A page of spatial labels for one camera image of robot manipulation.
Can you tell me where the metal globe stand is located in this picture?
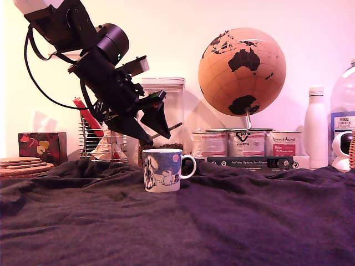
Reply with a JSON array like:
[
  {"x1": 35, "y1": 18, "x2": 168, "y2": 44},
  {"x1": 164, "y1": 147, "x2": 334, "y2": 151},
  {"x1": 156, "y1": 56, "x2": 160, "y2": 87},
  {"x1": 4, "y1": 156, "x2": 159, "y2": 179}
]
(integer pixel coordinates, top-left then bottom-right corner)
[{"x1": 205, "y1": 108, "x2": 276, "y2": 133}]

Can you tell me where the floral dark tissue box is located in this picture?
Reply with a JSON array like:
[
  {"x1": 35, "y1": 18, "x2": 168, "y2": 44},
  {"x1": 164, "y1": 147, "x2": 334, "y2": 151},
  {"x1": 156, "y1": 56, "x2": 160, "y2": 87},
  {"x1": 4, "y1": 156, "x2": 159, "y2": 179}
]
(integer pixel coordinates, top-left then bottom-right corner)
[{"x1": 18, "y1": 132, "x2": 68, "y2": 167}]

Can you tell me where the illustrated white blue mug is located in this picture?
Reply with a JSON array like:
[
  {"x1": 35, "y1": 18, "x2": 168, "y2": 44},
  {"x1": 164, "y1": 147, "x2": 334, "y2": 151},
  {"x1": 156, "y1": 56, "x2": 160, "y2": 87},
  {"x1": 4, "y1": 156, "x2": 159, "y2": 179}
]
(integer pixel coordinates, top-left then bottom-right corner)
[{"x1": 141, "y1": 149, "x2": 197, "y2": 194}]

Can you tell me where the clear container white lid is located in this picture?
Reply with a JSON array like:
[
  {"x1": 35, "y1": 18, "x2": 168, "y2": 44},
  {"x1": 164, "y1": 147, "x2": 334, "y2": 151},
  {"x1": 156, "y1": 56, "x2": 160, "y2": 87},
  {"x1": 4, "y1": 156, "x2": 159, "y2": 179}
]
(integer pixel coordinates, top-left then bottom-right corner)
[{"x1": 135, "y1": 77, "x2": 186, "y2": 168}]

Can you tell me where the white tin black arrow symbol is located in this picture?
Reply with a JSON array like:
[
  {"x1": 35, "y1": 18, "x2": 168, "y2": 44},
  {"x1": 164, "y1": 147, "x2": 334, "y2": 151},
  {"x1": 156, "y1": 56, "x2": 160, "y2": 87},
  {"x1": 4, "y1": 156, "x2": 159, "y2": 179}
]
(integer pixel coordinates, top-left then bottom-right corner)
[{"x1": 227, "y1": 130, "x2": 266, "y2": 158}]

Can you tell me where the small white round camera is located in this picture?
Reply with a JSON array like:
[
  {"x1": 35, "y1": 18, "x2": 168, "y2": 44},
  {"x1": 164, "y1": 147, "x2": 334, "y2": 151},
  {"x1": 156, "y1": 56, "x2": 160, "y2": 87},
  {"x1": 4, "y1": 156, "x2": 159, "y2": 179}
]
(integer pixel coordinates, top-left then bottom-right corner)
[{"x1": 331, "y1": 131, "x2": 353, "y2": 172}]

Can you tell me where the dark grey cloth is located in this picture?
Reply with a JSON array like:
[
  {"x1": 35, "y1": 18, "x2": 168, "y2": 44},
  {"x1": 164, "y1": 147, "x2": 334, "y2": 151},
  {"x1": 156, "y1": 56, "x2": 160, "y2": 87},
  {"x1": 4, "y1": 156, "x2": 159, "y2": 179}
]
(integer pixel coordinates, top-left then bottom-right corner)
[{"x1": 0, "y1": 159, "x2": 355, "y2": 266}]

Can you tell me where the dark wooden coffee scoop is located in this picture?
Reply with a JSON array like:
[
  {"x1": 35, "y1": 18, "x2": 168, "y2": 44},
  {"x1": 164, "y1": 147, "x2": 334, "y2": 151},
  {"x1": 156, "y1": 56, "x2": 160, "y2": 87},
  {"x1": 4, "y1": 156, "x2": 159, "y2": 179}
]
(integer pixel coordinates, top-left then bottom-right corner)
[{"x1": 139, "y1": 122, "x2": 184, "y2": 149}]

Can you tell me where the long black looping cable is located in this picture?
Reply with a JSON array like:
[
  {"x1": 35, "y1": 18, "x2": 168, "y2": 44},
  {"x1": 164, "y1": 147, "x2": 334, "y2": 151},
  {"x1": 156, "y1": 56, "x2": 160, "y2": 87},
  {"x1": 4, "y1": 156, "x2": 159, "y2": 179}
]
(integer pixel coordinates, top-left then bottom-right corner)
[{"x1": 24, "y1": 24, "x2": 92, "y2": 111}]

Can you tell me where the large clear water bottle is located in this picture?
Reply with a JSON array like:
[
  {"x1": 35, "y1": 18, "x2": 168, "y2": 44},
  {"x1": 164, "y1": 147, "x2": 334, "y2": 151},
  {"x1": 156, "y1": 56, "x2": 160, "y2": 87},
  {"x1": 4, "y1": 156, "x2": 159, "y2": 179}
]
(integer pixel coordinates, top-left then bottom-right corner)
[{"x1": 328, "y1": 58, "x2": 355, "y2": 167}]

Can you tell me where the white metal bottle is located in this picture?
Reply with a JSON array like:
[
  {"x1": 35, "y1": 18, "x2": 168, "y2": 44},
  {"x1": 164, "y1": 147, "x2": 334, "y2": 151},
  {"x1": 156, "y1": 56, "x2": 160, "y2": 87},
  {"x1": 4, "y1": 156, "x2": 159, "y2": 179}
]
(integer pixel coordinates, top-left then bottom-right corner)
[{"x1": 303, "y1": 85, "x2": 329, "y2": 170}]

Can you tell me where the chrome wire utensil rack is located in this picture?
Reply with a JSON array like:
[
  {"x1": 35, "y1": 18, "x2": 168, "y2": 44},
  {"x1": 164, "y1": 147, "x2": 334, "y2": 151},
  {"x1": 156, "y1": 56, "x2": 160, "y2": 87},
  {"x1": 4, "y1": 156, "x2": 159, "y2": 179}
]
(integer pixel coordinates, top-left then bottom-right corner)
[{"x1": 79, "y1": 113, "x2": 129, "y2": 163}]

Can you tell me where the black printed flat box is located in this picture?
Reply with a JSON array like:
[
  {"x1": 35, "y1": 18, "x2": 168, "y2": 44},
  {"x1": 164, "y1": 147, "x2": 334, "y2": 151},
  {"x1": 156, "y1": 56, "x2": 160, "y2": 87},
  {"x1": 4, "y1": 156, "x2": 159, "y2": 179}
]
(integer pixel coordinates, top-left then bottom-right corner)
[{"x1": 206, "y1": 156, "x2": 294, "y2": 175}]

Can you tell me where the short black flat cable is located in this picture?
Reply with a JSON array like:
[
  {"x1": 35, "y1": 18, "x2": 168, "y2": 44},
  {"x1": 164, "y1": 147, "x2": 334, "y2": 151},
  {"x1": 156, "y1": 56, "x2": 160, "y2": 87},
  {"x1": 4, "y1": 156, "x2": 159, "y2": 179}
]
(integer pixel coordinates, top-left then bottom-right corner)
[{"x1": 27, "y1": 24, "x2": 77, "y2": 64}]

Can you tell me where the white tin red label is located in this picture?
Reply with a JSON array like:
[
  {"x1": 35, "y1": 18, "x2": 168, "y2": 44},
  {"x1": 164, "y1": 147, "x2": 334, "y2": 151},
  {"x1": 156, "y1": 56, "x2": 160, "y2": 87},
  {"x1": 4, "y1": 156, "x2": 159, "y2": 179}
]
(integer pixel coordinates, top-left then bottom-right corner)
[{"x1": 265, "y1": 130, "x2": 303, "y2": 157}]

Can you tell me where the white tin pink text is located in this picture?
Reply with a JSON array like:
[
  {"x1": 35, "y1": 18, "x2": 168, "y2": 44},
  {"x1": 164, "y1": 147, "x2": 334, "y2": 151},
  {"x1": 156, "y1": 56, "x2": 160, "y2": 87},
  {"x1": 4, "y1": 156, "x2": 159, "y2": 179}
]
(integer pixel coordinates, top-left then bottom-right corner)
[{"x1": 191, "y1": 131, "x2": 229, "y2": 158}]

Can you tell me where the wicker basket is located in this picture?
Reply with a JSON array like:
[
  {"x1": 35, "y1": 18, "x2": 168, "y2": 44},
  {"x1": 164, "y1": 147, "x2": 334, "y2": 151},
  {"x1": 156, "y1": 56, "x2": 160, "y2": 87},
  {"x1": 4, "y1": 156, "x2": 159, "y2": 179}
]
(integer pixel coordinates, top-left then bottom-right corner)
[{"x1": 348, "y1": 129, "x2": 355, "y2": 170}]

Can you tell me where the round cork trivet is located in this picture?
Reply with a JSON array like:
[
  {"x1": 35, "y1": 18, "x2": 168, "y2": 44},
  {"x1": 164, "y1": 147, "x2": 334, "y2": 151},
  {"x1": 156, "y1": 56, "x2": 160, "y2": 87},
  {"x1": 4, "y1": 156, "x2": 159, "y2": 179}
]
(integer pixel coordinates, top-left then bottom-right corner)
[
  {"x1": 0, "y1": 165, "x2": 55, "y2": 175},
  {"x1": 0, "y1": 171, "x2": 52, "y2": 179}
]

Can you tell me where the square cork coaster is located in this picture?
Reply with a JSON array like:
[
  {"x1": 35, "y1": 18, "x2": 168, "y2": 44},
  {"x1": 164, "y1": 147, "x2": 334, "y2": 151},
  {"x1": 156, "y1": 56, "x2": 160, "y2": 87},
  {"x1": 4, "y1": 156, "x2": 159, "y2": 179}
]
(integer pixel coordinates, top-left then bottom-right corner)
[
  {"x1": 0, "y1": 157, "x2": 42, "y2": 162},
  {"x1": 0, "y1": 163, "x2": 47, "y2": 169},
  {"x1": 0, "y1": 161, "x2": 43, "y2": 166}
]

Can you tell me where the white tissue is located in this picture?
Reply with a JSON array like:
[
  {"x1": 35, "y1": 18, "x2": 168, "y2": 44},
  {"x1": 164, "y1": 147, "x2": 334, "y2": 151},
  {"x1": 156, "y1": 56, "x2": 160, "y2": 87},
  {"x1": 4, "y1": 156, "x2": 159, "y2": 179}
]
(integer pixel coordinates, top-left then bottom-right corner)
[{"x1": 32, "y1": 110, "x2": 59, "y2": 134}]

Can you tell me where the cork globe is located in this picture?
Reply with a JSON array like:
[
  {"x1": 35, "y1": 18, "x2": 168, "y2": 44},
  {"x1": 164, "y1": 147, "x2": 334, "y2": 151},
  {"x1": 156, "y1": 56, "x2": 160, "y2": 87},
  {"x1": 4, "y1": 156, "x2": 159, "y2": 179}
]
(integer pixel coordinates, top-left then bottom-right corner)
[{"x1": 197, "y1": 27, "x2": 286, "y2": 117}]

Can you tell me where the red chopstick sleeve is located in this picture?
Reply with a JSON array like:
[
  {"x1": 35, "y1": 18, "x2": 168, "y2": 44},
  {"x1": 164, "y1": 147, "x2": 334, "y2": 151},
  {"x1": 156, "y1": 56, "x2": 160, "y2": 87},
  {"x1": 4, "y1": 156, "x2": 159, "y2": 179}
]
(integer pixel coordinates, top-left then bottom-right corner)
[{"x1": 72, "y1": 96, "x2": 105, "y2": 138}]

